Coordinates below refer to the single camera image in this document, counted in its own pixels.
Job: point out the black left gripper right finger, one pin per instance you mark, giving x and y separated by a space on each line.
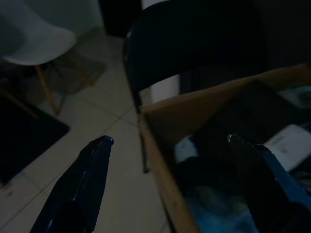
269 189

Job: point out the white shell chair wooden legs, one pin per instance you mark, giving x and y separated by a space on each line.
31 34

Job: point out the flat black item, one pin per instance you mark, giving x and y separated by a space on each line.
250 109

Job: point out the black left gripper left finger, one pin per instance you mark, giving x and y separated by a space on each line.
80 189

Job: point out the black folding chair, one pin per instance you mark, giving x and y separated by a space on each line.
194 36

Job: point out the plain black floor mat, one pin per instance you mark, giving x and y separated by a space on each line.
26 136

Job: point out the small white paper box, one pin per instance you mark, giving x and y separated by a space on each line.
289 145

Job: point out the wide shallow cardboard box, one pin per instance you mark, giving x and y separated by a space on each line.
175 114

